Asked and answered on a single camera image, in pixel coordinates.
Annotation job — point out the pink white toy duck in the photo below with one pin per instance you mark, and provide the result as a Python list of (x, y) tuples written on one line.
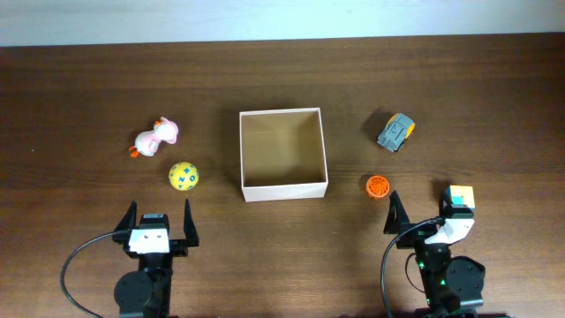
[(147, 143)]

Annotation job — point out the yellow letter ball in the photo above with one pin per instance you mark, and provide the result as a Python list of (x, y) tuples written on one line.
[(183, 176)]

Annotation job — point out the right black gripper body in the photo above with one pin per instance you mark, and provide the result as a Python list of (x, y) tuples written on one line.
[(417, 236)]

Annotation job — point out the orange round toy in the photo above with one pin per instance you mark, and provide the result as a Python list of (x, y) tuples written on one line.
[(377, 187)]

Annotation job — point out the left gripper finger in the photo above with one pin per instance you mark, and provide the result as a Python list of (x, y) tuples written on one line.
[(129, 219), (190, 230)]

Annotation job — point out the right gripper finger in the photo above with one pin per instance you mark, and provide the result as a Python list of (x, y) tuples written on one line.
[(397, 220), (446, 205)]

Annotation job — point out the grey yellow toy truck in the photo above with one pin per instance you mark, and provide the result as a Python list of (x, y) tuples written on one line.
[(397, 130)]

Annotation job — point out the colourful puzzle cube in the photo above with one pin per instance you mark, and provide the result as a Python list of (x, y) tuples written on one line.
[(462, 195)]

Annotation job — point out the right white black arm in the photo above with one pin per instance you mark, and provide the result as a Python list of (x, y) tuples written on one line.
[(452, 285)]

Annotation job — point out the pink cardboard box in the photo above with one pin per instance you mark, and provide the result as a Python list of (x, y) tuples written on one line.
[(282, 155)]

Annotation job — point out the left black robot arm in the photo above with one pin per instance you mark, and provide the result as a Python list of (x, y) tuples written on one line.
[(145, 292)]

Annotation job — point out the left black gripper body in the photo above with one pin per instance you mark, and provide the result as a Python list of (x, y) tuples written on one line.
[(177, 247)]

